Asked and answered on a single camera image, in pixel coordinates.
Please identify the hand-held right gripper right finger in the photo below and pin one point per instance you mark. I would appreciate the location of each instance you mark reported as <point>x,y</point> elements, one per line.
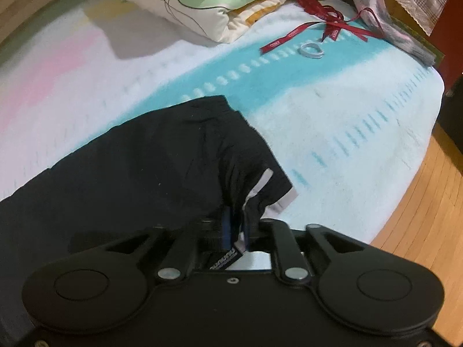
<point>246,235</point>

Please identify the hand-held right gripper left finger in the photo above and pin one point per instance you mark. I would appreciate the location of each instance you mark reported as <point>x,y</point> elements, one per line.
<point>226,232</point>

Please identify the black pants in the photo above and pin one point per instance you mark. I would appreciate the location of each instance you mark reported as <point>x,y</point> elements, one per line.
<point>144,170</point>

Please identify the flower print bed blanket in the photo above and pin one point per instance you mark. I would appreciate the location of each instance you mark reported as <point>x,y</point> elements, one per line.
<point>325,108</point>

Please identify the red ribbon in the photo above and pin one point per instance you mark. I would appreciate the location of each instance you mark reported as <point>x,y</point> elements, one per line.
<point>289,36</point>

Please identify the green bordered mat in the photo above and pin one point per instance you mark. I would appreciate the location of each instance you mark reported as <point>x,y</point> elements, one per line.
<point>433,48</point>

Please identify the dark red cabinet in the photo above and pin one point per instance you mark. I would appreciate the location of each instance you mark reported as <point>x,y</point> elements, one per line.
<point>448,50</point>

